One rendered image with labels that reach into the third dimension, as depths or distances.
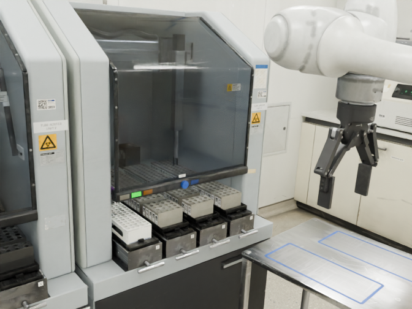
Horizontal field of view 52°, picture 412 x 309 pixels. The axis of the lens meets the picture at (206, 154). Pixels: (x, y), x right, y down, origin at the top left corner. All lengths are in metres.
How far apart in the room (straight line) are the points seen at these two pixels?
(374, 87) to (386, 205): 2.67
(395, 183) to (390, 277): 2.00
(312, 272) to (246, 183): 0.58
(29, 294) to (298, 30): 1.05
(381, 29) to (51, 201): 1.02
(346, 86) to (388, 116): 2.53
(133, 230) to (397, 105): 2.36
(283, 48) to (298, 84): 3.01
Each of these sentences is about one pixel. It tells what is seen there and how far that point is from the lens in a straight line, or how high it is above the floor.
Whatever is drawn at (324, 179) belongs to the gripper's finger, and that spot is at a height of 1.25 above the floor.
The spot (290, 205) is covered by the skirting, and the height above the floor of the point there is 0.03.
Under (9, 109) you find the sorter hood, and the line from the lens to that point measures 1.27.
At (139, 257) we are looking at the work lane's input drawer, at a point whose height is 0.77.
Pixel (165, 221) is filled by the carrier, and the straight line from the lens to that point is 1.60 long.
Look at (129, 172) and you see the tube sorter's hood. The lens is 1.46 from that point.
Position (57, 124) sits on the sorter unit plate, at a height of 1.24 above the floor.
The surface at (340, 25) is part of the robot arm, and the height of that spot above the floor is 1.54.
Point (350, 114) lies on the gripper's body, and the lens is 0.88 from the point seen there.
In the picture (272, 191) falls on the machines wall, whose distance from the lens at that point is 3.78.
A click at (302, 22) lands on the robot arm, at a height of 1.54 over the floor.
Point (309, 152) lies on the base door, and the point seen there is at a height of 0.56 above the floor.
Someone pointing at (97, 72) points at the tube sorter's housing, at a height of 1.39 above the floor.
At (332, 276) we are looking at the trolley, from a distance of 1.41.
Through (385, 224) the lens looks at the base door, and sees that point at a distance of 3.56.
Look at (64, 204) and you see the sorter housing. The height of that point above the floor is 0.99.
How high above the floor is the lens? 1.52
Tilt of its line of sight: 16 degrees down
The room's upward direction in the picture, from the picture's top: 3 degrees clockwise
